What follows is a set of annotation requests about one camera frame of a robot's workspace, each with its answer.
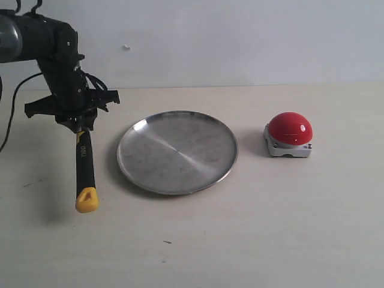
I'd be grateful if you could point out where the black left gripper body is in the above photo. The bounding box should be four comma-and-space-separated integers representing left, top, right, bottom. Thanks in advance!
37, 53, 98, 131

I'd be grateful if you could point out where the black yellow claw hammer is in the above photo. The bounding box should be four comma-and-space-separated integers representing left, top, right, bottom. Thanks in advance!
75, 117, 99, 213

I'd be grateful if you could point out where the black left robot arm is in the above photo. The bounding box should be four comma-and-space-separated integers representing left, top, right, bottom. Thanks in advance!
1, 10, 120, 133

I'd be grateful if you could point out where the red dome push button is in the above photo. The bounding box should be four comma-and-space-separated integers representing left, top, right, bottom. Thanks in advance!
263, 112, 313, 158

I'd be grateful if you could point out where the round steel plate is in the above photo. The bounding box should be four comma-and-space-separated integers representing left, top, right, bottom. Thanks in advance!
116, 110, 239, 196

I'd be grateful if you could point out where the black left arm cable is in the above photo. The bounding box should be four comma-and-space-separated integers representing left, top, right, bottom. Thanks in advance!
0, 71, 44, 152

